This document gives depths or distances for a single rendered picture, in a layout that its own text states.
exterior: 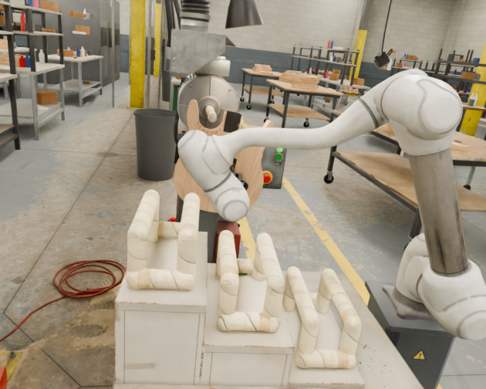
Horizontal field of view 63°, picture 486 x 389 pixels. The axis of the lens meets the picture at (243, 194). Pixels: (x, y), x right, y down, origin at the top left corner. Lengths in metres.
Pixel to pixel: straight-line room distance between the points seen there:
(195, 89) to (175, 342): 1.14
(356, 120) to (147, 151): 3.44
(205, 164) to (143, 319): 0.55
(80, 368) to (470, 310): 1.68
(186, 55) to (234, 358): 0.94
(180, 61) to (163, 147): 3.08
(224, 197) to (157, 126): 3.21
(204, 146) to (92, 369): 1.37
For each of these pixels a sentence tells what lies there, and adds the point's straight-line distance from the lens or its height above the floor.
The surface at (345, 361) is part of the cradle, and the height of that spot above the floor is 0.97.
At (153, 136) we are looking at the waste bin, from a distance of 4.34.
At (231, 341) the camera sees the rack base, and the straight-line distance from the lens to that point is 0.74.
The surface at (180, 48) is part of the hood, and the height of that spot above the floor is 1.47.
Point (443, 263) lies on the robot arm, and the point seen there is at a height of 1.00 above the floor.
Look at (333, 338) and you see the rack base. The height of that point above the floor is 0.94.
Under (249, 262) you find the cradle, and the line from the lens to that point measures 0.90.
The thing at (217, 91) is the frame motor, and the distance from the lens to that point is 1.65.
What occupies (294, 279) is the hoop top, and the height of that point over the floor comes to 1.05.
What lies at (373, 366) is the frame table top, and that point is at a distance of 0.91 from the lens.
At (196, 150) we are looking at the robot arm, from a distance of 1.12.
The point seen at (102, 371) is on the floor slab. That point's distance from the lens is 2.16.
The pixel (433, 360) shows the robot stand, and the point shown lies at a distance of 1.62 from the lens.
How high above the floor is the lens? 1.50
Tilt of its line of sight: 20 degrees down
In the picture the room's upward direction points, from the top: 7 degrees clockwise
